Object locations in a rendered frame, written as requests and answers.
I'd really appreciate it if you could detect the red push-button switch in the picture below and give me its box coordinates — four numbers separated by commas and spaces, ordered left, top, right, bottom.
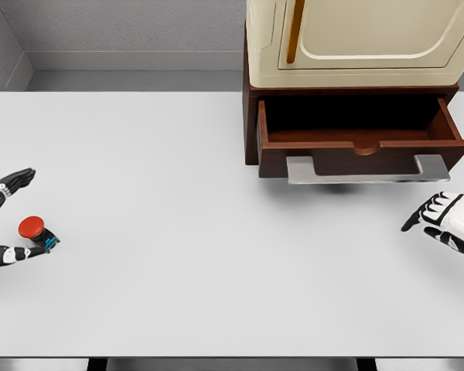
18, 216, 61, 255

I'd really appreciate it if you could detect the silver drawer handle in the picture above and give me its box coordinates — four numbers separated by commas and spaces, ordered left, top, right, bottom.
285, 155, 452, 185

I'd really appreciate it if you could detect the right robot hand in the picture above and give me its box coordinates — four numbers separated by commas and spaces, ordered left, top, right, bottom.
401, 191, 464, 260

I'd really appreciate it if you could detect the brown wooden drawer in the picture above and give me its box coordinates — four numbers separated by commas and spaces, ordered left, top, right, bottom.
256, 96, 464, 179

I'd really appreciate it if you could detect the cream cabinet with door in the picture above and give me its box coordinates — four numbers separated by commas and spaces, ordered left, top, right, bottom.
245, 0, 464, 89

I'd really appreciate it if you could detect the golden door handle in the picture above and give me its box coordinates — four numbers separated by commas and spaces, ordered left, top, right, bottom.
285, 0, 306, 64

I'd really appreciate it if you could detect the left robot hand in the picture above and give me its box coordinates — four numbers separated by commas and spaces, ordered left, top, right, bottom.
0, 167, 49, 270

